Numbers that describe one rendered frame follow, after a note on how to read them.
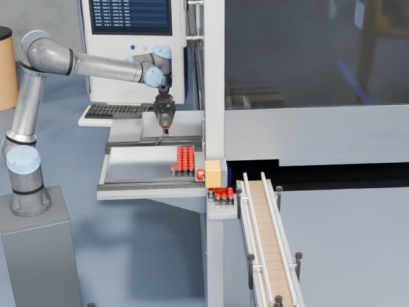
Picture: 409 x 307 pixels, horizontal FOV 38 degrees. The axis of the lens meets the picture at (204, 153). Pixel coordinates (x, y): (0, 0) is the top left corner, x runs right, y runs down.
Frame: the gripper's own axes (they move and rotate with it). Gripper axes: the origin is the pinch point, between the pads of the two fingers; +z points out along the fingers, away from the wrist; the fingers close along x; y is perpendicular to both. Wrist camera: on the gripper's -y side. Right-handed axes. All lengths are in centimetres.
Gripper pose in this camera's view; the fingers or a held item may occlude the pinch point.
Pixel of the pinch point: (165, 124)
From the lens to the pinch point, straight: 259.4
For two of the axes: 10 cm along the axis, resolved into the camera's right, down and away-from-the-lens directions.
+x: 10.0, -0.3, 0.3
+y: 0.4, 4.7, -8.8
